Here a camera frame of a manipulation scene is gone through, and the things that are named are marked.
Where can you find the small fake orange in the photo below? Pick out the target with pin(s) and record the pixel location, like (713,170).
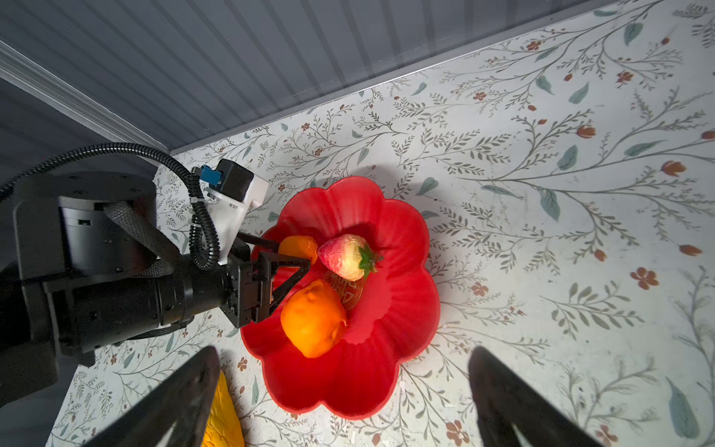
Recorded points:
(299,246)

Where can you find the large fake orange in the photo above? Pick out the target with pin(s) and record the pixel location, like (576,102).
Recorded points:
(314,319)

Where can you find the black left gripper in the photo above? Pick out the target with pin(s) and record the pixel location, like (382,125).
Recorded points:
(177,411)

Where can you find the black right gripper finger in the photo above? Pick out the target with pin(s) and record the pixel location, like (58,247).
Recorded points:
(506,406)

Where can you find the red flower-shaped fruit bowl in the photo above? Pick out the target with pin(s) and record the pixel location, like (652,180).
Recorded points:
(394,320)

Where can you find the fake strawberry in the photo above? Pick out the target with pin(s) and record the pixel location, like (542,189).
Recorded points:
(350,257)

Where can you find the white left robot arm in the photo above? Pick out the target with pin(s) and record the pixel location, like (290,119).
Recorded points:
(93,270)

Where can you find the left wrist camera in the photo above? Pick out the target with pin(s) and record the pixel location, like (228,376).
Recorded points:
(232,191)

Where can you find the yellow fake squash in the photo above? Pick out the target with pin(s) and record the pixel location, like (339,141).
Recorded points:
(223,426)

